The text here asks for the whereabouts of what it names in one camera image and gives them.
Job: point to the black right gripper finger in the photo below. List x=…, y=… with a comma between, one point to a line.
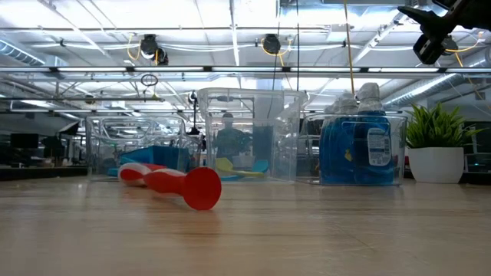
x=433, y=23
x=429, y=50

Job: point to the blue scrub brush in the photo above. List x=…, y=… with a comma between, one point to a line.
x=261, y=165

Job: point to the yellow-green scrub brush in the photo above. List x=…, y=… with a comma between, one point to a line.
x=226, y=165

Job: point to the red white dish brush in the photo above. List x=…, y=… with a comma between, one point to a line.
x=199, y=188

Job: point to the green plant in white pot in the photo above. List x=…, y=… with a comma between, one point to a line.
x=435, y=165

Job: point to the person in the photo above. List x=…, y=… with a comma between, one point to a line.
x=230, y=142

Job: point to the large clear plastic bin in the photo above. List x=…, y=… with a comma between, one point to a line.
x=209, y=161

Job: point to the black monitor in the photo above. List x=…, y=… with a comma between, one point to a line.
x=23, y=141

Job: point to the silver ceiling duct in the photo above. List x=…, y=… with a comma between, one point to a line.
x=429, y=86

